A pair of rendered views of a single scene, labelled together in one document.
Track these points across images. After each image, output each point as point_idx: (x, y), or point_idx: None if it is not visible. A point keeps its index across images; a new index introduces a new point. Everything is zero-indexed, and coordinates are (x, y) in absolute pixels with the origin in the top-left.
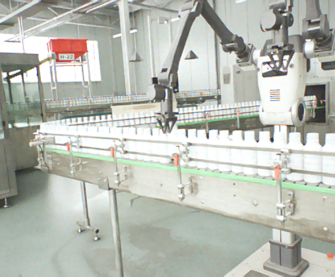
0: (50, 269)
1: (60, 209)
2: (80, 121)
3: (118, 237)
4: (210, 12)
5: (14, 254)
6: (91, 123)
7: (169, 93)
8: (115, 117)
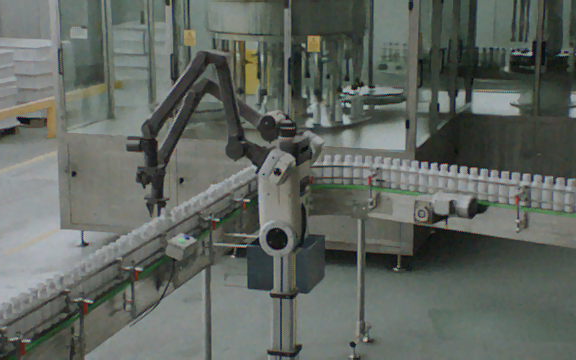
0: (253, 357)
1: (428, 305)
2: (366, 161)
3: (205, 323)
4: (220, 97)
5: (269, 327)
6: (381, 169)
7: (153, 180)
8: (421, 168)
